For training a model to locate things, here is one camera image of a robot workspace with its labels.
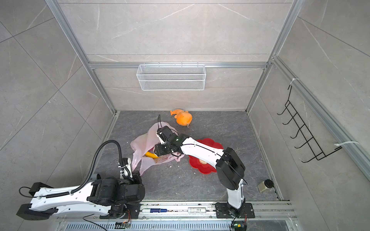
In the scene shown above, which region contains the pink plastic bag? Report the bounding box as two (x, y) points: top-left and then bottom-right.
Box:
(130, 122), (184, 175)

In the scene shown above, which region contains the yellow fake banana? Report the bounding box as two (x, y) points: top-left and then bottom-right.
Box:
(145, 152), (159, 159)

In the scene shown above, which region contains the beige fake bun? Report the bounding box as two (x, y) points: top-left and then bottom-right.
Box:
(199, 159), (207, 165)

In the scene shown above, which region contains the red flower-shaped plate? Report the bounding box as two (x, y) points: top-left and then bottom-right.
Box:
(189, 138), (224, 174)

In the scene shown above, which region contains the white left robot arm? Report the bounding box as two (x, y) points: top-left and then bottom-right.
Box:
(16, 158), (145, 220)

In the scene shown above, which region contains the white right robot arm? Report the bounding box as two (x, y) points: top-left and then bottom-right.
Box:
(154, 126), (252, 218)

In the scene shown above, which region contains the orange toy fruit with loop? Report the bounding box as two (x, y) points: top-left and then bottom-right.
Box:
(170, 109), (193, 127)

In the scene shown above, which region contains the blue marker pen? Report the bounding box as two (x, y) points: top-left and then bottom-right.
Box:
(149, 208), (168, 213)

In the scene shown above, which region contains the black corrugated cable hose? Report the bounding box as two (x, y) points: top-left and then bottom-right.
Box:
(46, 140), (128, 198)

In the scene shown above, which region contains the white wire mesh basket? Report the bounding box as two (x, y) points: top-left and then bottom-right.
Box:
(136, 64), (206, 91)

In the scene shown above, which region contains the white tube on rail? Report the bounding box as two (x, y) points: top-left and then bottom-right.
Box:
(188, 207), (207, 214)

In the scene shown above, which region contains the black wire hook rack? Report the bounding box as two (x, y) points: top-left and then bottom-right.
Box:
(277, 85), (343, 163)

